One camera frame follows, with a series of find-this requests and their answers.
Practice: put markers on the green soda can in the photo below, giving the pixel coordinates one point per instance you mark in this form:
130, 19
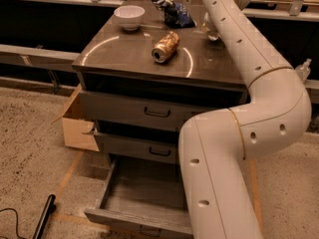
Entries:
209, 29

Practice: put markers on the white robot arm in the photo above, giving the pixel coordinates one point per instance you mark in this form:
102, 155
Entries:
211, 144

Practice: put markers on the grey top drawer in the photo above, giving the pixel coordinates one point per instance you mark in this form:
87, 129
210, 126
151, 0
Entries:
153, 110

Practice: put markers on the grey middle drawer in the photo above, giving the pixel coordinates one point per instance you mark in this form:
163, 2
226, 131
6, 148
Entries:
136, 147

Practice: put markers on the grey drawer cabinet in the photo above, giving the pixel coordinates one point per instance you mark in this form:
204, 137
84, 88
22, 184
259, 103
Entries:
117, 61

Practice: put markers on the orange soda can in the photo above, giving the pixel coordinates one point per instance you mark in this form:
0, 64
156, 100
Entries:
165, 47

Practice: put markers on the grey open bottom drawer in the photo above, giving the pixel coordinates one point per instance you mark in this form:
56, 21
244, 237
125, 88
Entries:
143, 197

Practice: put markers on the cardboard box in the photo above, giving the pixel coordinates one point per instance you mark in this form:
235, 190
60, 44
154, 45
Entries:
78, 130

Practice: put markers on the blue chip bag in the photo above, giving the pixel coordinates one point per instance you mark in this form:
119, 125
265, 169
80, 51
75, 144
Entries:
175, 14

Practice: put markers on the white bowl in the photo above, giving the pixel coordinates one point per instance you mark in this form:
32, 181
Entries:
130, 17

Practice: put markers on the black pole on floor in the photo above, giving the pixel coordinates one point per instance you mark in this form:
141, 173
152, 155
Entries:
48, 209

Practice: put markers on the right clear sanitizer bottle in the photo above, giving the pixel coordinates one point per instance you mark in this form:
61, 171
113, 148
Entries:
303, 71

